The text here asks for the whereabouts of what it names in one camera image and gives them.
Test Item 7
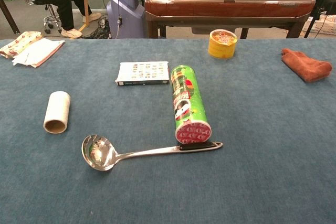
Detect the seated person in black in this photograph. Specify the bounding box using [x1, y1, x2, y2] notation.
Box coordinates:
[19, 0, 102, 39]

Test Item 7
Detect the white printed flat box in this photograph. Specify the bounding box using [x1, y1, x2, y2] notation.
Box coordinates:
[115, 61, 170, 87]

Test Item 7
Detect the white plastic crate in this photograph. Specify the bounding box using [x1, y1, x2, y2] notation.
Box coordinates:
[301, 14, 336, 36]

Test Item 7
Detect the chrome swivel stool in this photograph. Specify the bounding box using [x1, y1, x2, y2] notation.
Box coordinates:
[5, 0, 62, 35]

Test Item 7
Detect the black hanging cable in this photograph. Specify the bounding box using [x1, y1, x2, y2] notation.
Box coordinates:
[115, 0, 124, 38]

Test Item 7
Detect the purple robot base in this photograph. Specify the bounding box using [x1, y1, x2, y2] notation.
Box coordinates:
[106, 0, 148, 39]

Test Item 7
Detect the brown folded cloth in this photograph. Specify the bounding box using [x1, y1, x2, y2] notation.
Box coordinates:
[281, 48, 333, 83]

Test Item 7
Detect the steel ladle black handle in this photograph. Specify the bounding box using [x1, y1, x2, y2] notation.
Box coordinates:
[81, 134, 224, 172]

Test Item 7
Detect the green Pringles can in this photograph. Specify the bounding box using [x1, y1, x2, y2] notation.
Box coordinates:
[170, 64, 212, 145]

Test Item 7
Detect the black floor cable pile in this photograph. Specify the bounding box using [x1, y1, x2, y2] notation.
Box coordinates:
[89, 16, 112, 39]

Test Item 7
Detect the brown mahjong table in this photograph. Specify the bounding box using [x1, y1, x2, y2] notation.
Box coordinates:
[144, 0, 316, 39]

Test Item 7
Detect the dark table leg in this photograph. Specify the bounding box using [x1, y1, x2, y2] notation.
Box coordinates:
[0, 0, 20, 35]

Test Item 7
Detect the cream patterned fabric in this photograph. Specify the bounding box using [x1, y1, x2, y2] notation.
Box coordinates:
[0, 31, 44, 59]

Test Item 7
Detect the black tripod stand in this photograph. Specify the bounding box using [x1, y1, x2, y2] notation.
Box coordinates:
[304, 0, 336, 38]

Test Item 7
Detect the white paper tube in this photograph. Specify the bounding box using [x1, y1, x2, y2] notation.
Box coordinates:
[43, 91, 71, 134]

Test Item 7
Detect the white pink-edged cloth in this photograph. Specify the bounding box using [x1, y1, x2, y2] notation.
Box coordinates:
[12, 37, 66, 68]

